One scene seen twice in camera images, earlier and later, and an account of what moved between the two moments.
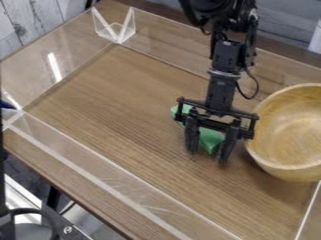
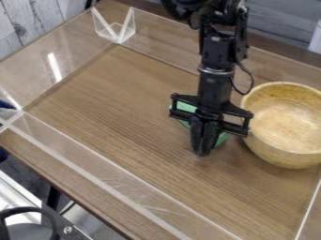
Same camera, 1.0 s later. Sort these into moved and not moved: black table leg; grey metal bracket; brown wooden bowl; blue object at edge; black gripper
Moved: brown wooden bowl; black gripper
Not moved: grey metal bracket; black table leg; blue object at edge
